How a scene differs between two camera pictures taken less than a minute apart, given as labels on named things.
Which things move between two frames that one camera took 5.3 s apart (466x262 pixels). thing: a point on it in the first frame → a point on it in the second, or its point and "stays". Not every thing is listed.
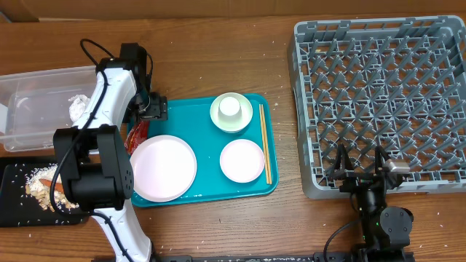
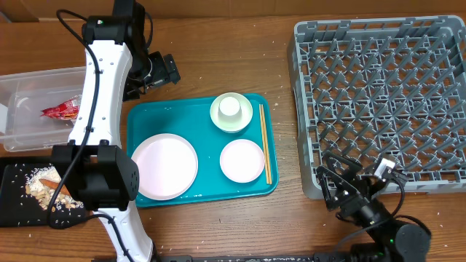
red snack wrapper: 139,134 → 68,110
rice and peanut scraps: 41,192 stays
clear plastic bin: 33,103 stays
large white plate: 164,168 stays
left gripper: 156,109 → 165,69
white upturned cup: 229,109 stays
